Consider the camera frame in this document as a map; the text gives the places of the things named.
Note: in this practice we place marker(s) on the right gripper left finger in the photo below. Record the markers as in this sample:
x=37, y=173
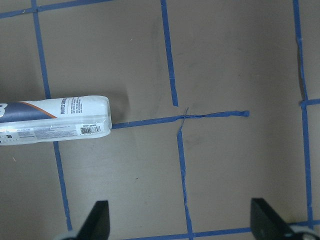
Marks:
x=97, y=224

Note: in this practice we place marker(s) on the clear tennis ball can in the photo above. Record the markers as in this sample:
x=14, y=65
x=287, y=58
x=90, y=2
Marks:
x=51, y=120

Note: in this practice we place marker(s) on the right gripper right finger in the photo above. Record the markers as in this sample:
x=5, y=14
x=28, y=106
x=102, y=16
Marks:
x=266, y=224

